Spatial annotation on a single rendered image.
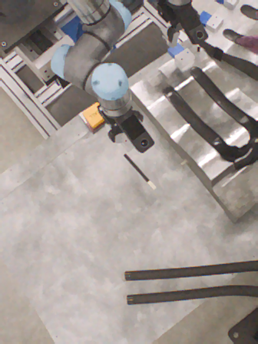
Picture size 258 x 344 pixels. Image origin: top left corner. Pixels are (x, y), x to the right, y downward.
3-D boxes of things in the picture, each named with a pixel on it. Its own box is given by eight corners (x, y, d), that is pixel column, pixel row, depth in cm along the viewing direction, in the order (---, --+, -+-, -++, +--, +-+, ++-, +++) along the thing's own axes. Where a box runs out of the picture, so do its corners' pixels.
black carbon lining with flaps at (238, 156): (158, 93, 146) (157, 80, 136) (199, 65, 148) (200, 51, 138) (233, 182, 138) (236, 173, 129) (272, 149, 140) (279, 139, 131)
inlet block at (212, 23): (181, 18, 157) (181, 9, 152) (190, 8, 158) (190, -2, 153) (214, 37, 155) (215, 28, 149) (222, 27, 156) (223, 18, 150)
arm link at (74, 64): (79, 41, 114) (115, 61, 112) (52, 77, 111) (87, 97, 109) (72, 24, 106) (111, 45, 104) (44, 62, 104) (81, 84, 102)
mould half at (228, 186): (132, 99, 153) (128, 81, 140) (195, 55, 156) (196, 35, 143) (233, 223, 142) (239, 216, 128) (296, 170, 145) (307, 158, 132)
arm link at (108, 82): (101, 53, 102) (133, 70, 100) (107, 74, 112) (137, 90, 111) (80, 81, 100) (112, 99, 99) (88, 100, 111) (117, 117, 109)
